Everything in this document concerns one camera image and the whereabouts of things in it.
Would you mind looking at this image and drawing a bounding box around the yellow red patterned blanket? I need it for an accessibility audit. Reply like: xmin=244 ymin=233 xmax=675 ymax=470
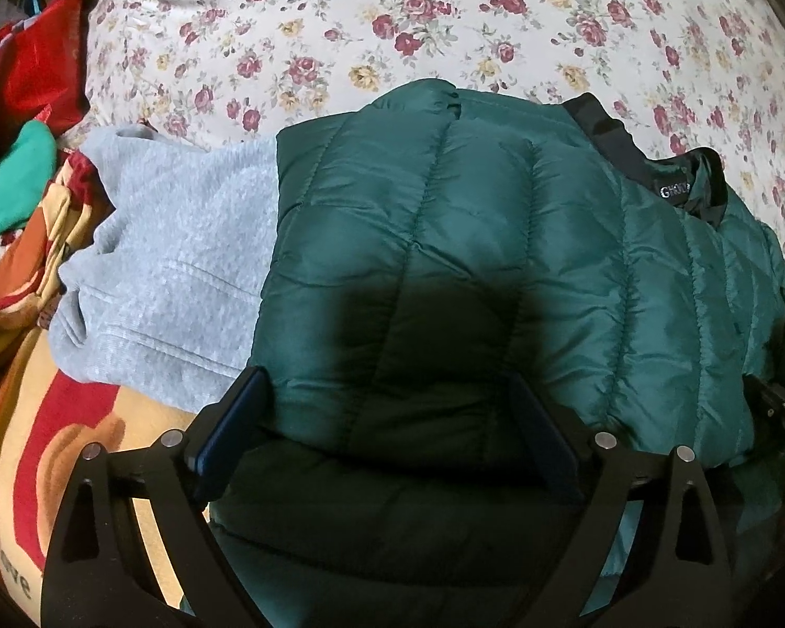
xmin=0 ymin=153 xmax=193 ymax=621

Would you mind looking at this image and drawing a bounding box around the white floral quilt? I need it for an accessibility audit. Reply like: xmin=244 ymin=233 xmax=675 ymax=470
xmin=86 ymin=0 xmax=785 ymax=256

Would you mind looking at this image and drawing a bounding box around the red garment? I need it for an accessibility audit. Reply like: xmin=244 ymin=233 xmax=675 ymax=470
xmin=0 ymin=0 xmax=96 ymax=158

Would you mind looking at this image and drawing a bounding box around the light grey fleece sweatshirt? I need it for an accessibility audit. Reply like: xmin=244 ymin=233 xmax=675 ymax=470
xmin=48 ymin=125 xmax=279 ymax=412

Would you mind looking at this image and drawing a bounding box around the teal green garment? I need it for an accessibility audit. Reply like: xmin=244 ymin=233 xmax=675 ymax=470
xmin=0 ymin=120 xmax=58 ymax=236

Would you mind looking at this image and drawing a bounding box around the dark green quilted puffer jacket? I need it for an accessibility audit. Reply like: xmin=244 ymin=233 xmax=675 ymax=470
xmin=209 ymin=80 xmax=785 ymax=626

